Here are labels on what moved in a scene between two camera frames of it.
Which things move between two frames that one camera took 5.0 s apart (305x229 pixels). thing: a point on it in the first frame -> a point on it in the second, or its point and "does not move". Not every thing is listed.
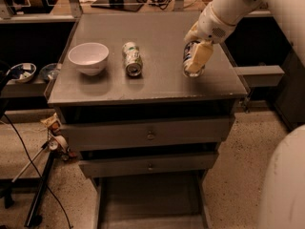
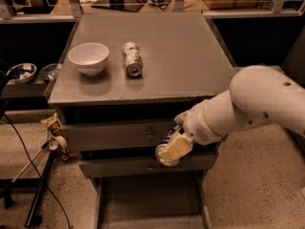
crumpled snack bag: [52, 123] does not move
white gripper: [210, 29] -> [196, 124]
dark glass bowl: [49, 72] does not move
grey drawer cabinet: [148, 136] does not move
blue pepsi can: [187, 55] -> [176, 131]
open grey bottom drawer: [151, 200] does not move
